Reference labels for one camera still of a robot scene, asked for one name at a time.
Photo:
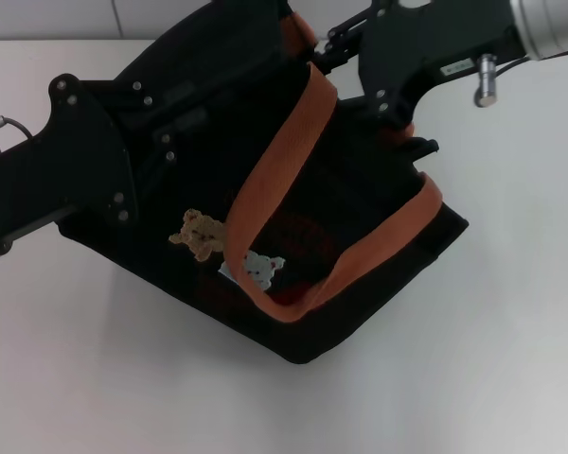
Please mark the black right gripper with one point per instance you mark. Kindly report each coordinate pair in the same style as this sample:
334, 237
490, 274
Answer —
431, 42

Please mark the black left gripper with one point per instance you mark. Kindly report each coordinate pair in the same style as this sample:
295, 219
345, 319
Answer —
76, 165

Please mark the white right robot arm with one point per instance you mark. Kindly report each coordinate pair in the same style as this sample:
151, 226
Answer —
549, 23

